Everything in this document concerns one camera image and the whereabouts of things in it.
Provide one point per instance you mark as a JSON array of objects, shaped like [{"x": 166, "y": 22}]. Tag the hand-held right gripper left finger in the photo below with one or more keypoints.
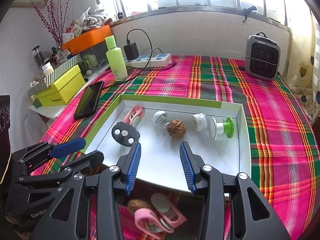
[{"x": 132, "y": 170}]

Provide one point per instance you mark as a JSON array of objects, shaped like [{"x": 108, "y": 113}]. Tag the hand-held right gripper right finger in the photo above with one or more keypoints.
[{"x": 187, "y": 170}]

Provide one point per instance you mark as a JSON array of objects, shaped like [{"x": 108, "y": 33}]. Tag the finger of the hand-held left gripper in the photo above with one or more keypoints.
[
  {"x": 67, "y": 148},
  {"x": 87, "y": 161}
]

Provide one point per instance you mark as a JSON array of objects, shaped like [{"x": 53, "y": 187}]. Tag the green cardboard box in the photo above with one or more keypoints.
[{"x": 162, "y": 160}]

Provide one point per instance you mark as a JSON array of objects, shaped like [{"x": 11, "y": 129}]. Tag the brown walnut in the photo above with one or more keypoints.
[
  {"x": 135, "y": 205},
  {"x": 176, "y": 128}
]

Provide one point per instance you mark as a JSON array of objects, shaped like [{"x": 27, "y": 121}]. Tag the black disc with metal buttons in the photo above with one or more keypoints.
[{"x": 118, "y": 137}]

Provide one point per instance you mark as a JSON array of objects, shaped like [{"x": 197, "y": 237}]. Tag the white ribbed cap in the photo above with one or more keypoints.
[{"x": 198, "y": 122}]

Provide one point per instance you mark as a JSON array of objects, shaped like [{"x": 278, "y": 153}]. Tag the pink plastic clip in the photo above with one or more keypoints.
[
  {"x": 131, "y": 116},
  {"x": 178, "y": 218},
  {"x": 140, "y": 220}
]

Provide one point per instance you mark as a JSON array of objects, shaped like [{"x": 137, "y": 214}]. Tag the white and green spool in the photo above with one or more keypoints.
[{"x": 216, "y": 128}]

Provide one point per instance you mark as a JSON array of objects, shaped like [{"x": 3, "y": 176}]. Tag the white mushroom-shaped hook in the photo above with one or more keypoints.
[{"x": 158, "y": 117}]

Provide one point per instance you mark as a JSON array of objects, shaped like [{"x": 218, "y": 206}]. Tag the black smartphone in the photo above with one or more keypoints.
[{"x": 87, "y": 100}]

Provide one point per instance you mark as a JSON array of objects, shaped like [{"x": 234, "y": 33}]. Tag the closed lime green box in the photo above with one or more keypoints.
[{"x": 62, "y": 90}]

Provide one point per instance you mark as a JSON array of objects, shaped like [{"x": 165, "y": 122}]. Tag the white pill bottle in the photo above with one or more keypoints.
[{"x": 47, "y": 70}]

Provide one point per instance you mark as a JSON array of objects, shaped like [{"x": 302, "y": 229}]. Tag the green striped gift box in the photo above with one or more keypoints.
[{"x": 62, "y": 67}]

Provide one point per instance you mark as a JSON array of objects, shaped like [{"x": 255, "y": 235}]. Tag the pink plaid blanket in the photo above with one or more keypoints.
[{"x": 270, "y": 135}]

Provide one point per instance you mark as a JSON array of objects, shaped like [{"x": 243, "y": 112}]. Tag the dark glass jar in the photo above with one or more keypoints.
[{"x": 38, "y": 57}]

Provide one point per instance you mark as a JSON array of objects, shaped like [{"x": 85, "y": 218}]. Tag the lime green bottle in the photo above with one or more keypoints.
[{"x": 116, "y": 62}]

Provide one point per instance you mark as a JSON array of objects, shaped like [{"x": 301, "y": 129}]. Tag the glass tank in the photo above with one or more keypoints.
[{"x": 100, "y": 52}]

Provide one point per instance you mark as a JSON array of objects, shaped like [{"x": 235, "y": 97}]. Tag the orange tray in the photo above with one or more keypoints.
[{"x": 87, "y": 38}]

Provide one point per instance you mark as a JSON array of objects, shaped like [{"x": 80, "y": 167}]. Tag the white power strip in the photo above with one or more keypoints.
[{"x": 160, "y": 58}]

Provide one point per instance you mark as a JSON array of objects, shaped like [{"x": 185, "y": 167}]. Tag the black charger adapter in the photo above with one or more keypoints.
[{"x": 131, "y": 51}]

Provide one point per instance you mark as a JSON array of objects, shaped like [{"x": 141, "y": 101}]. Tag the printed paper cards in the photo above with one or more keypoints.
[{"x": 72, "y": 31}]

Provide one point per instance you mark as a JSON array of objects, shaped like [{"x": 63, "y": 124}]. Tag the white plastic bag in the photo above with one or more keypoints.
[{"x": 91, "y": 18}]

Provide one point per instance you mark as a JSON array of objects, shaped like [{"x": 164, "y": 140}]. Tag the grey space heater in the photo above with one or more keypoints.
[{"x": 262, "y": 57}]

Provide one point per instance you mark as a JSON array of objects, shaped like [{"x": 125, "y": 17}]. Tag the dried flower branches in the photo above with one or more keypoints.
[{"x": 53, "y": 12}]

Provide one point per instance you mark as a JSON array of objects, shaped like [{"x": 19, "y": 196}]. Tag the heart print curtain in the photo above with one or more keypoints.
[{"x": 305, "y": 92}]

